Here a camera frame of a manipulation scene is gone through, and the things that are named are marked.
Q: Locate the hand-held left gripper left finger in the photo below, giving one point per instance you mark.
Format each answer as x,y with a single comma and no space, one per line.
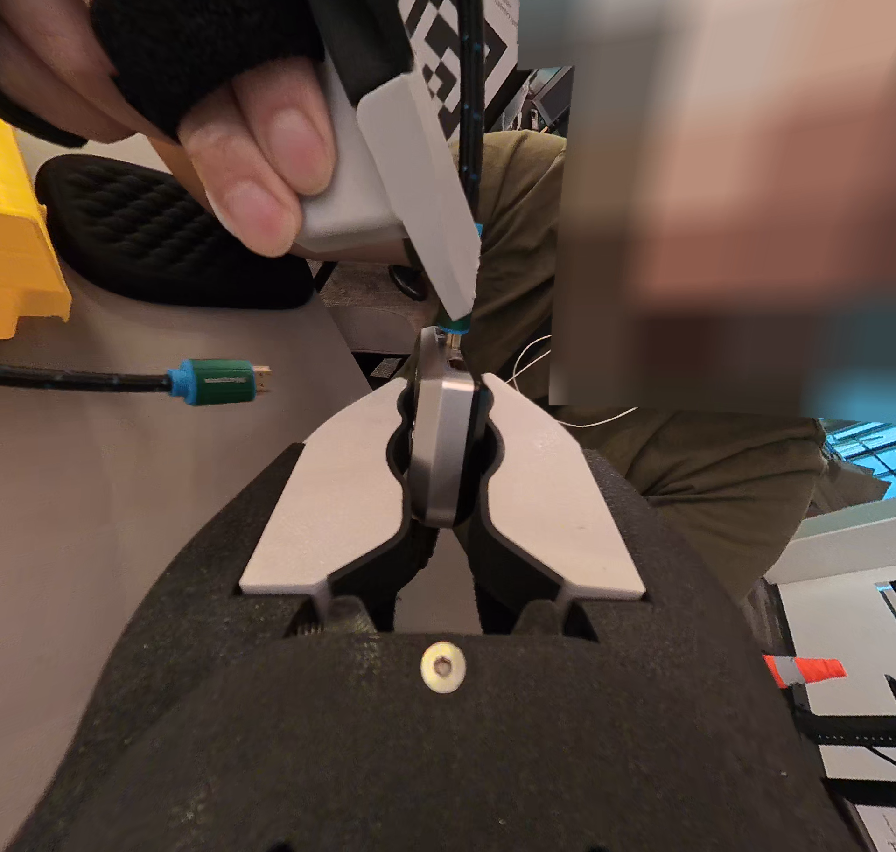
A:
322,509

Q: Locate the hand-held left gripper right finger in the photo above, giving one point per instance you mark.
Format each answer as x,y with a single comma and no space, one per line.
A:
560,509

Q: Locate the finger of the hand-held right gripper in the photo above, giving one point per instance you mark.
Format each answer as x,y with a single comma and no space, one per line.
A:
427,180

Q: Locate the silver multiport hub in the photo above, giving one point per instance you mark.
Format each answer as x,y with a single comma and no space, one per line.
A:
441,446

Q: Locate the yellow plastic bin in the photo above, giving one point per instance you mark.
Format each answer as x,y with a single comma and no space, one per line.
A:
28,257

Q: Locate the person's right hand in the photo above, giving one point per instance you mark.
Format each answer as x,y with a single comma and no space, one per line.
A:
266,166

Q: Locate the black white tag sign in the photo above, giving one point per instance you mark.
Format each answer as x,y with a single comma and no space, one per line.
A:
498,54

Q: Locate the black wrist rest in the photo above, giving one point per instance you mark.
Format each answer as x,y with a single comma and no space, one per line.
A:
140,236

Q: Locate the orange white striped tape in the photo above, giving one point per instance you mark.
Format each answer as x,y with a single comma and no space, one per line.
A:
805,670

